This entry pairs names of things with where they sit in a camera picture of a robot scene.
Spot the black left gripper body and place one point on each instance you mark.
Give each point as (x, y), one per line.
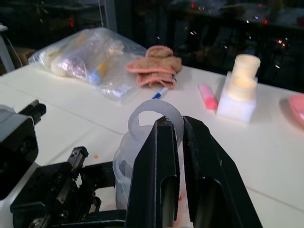
(52, 187)

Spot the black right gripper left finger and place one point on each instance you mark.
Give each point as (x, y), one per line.
(154, 171)

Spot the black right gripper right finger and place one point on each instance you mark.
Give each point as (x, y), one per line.
(213, 171)

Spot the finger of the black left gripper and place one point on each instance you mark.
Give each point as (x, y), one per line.
(104, 165)

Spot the white cup holder block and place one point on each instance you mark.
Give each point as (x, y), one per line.
(234, 109)

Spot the short cream plastic cup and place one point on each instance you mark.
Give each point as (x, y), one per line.
(241, 89)

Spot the tall cream plastic cup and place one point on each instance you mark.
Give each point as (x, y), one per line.
(245, 65)

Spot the pink marker pen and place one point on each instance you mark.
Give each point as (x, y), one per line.
(208, 97)

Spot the blue white marker pen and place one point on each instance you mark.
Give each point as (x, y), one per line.
(159, 93)

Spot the pink dish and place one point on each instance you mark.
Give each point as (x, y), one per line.
(295, 110)

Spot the pink brown cloth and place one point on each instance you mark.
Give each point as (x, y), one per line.
(156, 64)

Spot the clear plastic bag with items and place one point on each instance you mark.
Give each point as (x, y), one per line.
(80, 59)

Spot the white stand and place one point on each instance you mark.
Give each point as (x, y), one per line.
(5, 52)

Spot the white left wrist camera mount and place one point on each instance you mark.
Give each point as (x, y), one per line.
(14, 133)

